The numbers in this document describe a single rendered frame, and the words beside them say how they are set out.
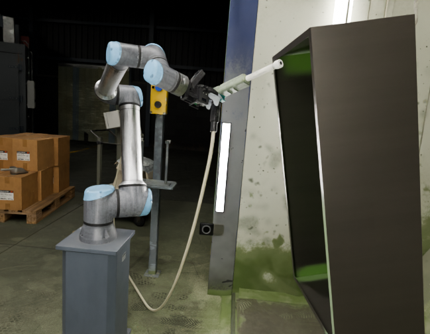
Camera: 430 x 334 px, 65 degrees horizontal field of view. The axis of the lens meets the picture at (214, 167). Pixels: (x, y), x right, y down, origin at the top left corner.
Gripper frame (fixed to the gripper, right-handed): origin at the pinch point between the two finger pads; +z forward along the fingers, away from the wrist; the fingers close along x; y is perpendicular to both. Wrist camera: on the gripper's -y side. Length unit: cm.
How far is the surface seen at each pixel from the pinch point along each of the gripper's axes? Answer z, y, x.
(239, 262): 92, 69, -70
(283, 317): 105, 103, -41
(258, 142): 72, -9, -38
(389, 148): 26, 30, 62
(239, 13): 34, -84, -24
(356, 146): 17, 30, 55
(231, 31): 35, -74, -31
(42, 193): 18, 4, -329
